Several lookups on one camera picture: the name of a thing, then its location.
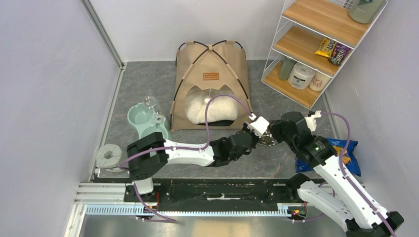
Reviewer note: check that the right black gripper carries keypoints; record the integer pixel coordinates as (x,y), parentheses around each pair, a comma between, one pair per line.
(274,129)

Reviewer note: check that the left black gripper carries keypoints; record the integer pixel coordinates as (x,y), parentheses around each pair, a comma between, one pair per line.
(256,138)

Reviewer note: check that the stainless steel bowl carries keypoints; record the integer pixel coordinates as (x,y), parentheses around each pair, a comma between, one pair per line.
(267,139)

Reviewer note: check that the white fluffy pillow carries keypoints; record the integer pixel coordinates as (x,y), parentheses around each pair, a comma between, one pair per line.
(221,108)

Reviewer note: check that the tan fabric pet tent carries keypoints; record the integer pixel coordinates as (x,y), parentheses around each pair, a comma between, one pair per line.
(210,66)

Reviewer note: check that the long black tent pole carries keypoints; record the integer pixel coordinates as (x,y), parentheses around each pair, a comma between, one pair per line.
(222,55)

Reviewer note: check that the clear plastic bottle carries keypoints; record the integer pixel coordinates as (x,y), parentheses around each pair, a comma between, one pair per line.
(153,108)

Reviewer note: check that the mint green pet bowl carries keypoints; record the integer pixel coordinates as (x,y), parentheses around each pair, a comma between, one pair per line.
(140,121)

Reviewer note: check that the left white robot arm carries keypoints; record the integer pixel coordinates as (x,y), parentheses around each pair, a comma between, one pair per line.
(148,155)

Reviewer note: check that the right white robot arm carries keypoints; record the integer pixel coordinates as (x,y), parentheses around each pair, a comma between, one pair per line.
(355,211)

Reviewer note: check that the white toilet paper roll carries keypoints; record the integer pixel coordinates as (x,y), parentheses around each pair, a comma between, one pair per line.
(301,76)

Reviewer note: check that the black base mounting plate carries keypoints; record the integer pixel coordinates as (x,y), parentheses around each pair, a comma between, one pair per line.
(219,194)

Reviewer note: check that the cream printed cup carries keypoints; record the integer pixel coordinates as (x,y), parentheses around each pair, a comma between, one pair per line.
(319,82)

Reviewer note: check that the green cylinder bottle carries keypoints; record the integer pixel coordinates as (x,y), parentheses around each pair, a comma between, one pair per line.
(286,68)

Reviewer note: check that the blue Doritos chip bag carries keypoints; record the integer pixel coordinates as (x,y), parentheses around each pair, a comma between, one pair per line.
(349,159)

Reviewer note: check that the yellow M&M's bag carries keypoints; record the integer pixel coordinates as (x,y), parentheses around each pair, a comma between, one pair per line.
(326,48)

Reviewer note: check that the grey-green jar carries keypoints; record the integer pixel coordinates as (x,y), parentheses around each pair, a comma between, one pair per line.
(364,11)

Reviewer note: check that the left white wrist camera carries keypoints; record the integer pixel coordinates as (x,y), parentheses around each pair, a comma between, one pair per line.
(258,125)

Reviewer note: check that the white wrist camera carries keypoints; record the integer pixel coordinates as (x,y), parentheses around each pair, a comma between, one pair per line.
(311,119)
(258,125)

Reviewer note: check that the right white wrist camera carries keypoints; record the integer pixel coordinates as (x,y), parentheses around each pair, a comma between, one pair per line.
(311,119)

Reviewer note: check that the white wire wooden shelf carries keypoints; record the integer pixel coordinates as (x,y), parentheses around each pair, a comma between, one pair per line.
(301,27)

